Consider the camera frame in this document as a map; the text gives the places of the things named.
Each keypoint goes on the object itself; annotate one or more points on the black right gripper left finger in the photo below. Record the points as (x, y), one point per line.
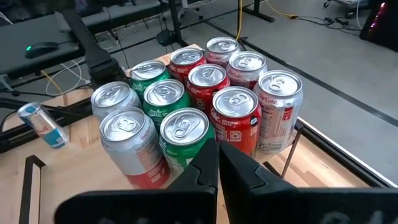
(155, 205)

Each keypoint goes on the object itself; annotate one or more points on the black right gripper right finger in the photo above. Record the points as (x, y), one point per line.
(295, 205)

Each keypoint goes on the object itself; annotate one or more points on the slim silver blue can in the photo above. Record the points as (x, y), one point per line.
(43, 126)

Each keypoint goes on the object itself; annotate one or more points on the red Coca-Cola can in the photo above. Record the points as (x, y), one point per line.
(206, 76)

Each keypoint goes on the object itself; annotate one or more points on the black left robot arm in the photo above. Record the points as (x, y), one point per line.
(107, 73)

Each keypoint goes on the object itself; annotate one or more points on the black diagonal beam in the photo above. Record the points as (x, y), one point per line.
(84, 43)

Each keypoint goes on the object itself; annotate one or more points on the black computer mouse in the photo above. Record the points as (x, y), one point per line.
(42, 49)

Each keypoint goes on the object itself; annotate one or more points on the black box pink light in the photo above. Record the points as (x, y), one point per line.
(382, 31)

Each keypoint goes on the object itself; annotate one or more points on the black tripod stand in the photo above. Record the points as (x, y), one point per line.
(258, 14)

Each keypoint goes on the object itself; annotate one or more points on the wooden shelf black metal frame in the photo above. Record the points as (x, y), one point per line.
(81, 186)

